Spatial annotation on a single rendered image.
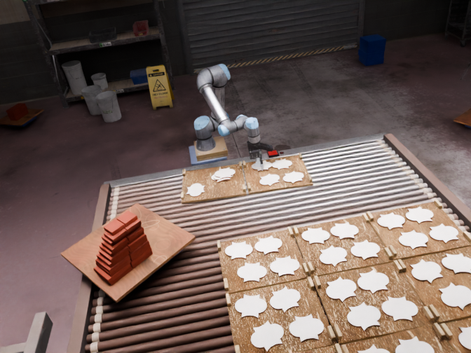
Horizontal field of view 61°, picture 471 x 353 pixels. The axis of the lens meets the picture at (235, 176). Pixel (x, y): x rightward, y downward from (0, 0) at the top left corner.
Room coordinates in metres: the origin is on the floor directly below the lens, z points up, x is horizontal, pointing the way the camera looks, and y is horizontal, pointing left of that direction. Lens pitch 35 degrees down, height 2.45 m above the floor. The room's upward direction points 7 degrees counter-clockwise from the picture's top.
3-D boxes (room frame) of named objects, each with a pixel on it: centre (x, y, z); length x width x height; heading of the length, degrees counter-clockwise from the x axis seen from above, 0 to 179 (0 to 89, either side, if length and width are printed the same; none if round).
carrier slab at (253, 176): (2.18, -0.27, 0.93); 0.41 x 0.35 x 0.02; 91
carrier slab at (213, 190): (2.17, 0.15, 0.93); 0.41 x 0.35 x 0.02; 90
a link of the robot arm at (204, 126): (2.67, 0.19, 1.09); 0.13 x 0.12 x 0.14; 116
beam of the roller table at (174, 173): (2.42, -0.11, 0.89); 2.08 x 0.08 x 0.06; 95
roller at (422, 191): (1.75, -0.17, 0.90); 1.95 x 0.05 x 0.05; 95
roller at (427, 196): (1.70, -0.18, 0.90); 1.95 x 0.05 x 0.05; 95
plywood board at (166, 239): (1.55, 0.60, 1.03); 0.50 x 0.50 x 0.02; 45
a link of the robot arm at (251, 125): (2.26, -0.15, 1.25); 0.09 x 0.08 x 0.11; 25
